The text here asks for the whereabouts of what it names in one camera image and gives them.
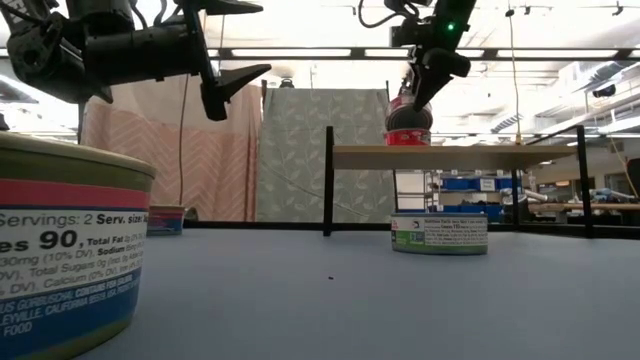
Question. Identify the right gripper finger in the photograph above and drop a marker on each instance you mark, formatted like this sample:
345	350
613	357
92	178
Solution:
427	90

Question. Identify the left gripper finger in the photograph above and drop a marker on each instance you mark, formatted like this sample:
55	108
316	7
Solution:
230	7
237	80

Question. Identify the red label seafood can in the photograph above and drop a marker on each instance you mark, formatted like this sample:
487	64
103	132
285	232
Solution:
407	138
407	117

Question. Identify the green white label tuna can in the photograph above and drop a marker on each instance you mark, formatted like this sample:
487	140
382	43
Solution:
440	235

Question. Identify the wooden shelf with black legs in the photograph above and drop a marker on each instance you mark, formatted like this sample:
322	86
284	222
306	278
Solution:
450	157

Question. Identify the small black dome lamp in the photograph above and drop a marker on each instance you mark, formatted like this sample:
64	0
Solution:
286	83

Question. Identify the pink chevron cloth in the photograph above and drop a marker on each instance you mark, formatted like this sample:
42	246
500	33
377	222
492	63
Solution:
200	160

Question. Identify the green leaf pattern cloth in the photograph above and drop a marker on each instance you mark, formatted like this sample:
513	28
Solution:
295	150

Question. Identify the white storage rack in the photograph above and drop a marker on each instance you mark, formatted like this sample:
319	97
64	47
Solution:
410	182

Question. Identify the black tripod light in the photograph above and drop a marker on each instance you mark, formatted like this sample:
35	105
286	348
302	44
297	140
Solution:
81	125

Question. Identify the blue storage bin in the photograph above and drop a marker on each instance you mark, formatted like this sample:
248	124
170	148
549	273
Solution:
411	211
505	184
455	184
495	212

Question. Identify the salmon can with gold lid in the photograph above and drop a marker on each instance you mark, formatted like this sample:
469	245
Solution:
166	222

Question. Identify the black spotlight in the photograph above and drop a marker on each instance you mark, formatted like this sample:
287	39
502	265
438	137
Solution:
604	91

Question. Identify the wooden workbench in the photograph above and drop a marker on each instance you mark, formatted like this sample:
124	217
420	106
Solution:
575	206

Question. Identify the blue table mat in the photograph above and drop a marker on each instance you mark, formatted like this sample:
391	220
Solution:
350	310

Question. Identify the black rig camera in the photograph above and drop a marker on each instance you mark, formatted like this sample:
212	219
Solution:
404	82

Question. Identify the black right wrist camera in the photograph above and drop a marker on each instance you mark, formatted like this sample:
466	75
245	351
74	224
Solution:
407	35

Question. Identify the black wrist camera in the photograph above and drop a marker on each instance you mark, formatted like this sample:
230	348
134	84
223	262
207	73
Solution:
100	15
407	35

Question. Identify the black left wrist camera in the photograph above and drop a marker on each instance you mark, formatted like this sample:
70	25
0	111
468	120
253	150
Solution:
100	15

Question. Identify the black rig frame beam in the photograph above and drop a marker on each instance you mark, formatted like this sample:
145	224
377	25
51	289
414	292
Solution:
357	53

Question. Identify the black table frame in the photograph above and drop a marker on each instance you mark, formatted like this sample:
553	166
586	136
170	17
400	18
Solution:
260	225

